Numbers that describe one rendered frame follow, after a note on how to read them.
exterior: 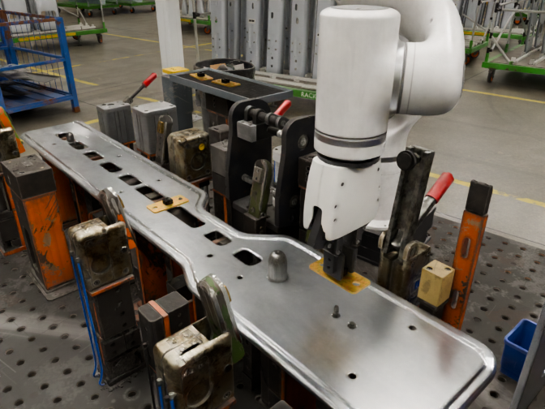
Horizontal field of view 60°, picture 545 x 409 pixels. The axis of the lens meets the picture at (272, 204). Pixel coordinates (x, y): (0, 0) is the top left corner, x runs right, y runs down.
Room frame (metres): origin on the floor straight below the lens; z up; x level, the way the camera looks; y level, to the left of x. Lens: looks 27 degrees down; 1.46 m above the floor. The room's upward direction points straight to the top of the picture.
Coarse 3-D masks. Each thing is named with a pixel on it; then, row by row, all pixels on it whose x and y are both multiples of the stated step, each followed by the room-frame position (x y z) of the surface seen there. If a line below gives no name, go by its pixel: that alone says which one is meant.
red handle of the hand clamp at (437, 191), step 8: (440, 176) 0.71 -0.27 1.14; (448, 176) 0.70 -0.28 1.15; (440, 184) 0.69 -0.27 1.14; (448, 184) 0.70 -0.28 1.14; (432, 192) 0.68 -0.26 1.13; (440, 192) 0.68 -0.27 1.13; (424, 200) 0.68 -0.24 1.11; (432, 200) 0.68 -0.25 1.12; (424, 208) 0.67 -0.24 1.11; (424, 216) 0.66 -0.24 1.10; (400, 232) 0.64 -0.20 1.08; (392, 240) 0.64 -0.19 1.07; (400, 240) 0.63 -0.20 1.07
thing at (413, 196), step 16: (400, 160) 0.63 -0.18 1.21; (416, 160) 0.62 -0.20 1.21; (432, 160) 0.64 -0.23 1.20; (400, 176) 0.65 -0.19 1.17; (416, 176) 0.64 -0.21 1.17; (400, 192) 0.64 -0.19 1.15; (416, 192) 0.62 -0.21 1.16; (400, 208) 0.64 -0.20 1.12; (416, 208) 0.62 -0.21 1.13; (400, 224) 0.64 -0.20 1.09; (416, 224) 0.63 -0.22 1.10; (400, 256) 0.61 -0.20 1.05
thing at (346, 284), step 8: (312, 264) 0.56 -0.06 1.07; (320, 264) 0.56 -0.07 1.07; (320, 272) 0.54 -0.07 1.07; (344, 272) 0.53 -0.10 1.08; (336, 280) 0.52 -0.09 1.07; (344, 280) 0.52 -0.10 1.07; (352, 280) 0.52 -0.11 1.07; (360, 280) 0.52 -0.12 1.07; (368, 280) 0.52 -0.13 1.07; (344, 288) 0.51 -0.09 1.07; (352, 288) 0.50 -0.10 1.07; (360, 288) 0.50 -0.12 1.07
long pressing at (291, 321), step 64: (64, 128) 1.39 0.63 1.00; (128, 192) 0.94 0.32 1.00; (192, 192) 0.94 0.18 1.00; (192, 256) 0.69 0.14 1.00; (256, 256) 0.70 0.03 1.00; (320, 256) 0.69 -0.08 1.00; (256, 320) 0.53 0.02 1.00; (320, 320) 0.53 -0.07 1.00; (384, 320) 0.53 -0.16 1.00; (320, 384) 0.42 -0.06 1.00; (384, 384) 0.41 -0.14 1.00; (448, 384) 0.41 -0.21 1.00
